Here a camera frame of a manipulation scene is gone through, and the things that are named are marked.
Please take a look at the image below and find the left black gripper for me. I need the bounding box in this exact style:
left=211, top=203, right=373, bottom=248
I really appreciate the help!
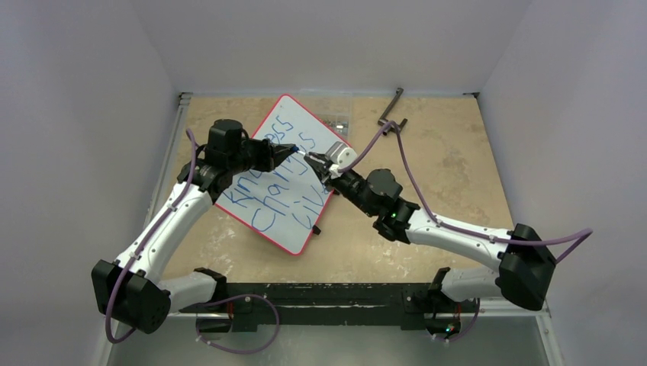
left=228, top=136, right=295, bottom=175

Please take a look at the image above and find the red framed whiteboard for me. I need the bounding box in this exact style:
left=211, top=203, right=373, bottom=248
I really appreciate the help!
left=216, top=95, right=347, bottom=255

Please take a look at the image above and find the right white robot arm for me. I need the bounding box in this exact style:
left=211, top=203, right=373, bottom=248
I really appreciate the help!
left=304, top=152, right=556, bottom=311

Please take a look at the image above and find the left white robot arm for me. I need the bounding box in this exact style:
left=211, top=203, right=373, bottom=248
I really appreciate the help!
left=91, top=119, right=298, bottom=344

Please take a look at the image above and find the clear plastic screw box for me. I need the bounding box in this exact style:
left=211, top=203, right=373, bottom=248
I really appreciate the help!
left=317, top=95, right=352, bottom=138

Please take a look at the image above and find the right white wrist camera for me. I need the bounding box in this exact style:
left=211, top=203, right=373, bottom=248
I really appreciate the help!
left=324, top=141, right=357, bottom=178

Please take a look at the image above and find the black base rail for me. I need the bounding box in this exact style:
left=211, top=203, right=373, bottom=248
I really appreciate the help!
left=182, top=283, right=477, bottom=332

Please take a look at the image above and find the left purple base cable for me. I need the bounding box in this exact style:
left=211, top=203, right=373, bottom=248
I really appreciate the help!
left=195, top=294, right=281, bottom=355

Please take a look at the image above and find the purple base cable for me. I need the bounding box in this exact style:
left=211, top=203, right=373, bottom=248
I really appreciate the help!
left=195, top=294, right=281, bottom=355
left=431, top=297, right=481, bottom=345

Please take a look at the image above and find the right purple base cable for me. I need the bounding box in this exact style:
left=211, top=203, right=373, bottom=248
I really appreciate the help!
left=431, top=297, right=481, bottom=345

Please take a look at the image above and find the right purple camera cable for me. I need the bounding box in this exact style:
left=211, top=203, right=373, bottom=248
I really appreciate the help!
left=341, top=120, right=594, bottom=265

